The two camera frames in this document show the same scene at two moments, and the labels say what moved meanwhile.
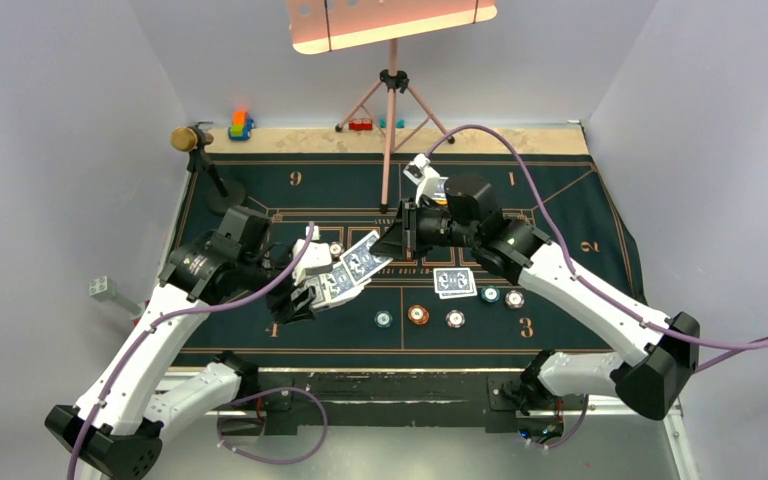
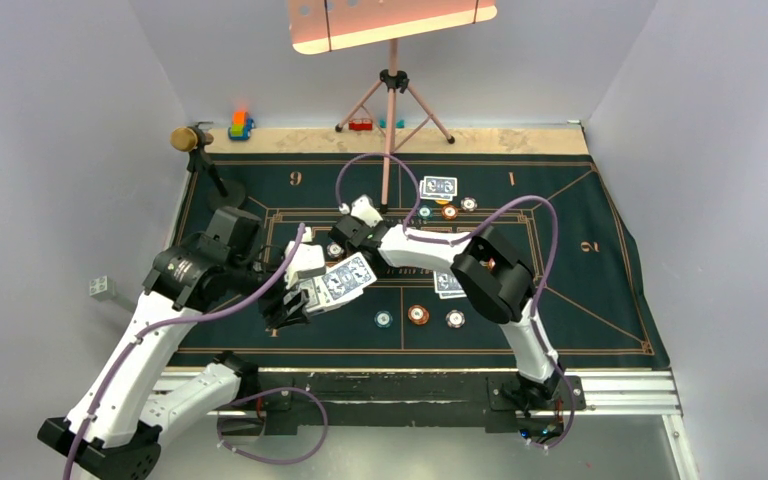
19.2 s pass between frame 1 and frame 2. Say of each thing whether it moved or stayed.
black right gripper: moved
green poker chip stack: stayed
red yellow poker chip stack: stayed
